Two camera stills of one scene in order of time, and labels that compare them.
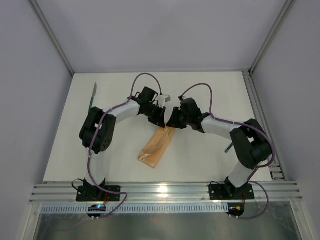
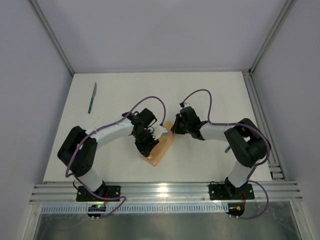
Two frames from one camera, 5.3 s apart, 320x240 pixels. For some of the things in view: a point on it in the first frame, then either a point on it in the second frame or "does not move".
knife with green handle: [93, 95] does not move
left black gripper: [155, 112] → [149, 144]
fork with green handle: [228, 148] does not move
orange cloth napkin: [153, 151] does not move
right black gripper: [180, 117] → [178, 125]
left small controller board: [98, 207] does not move
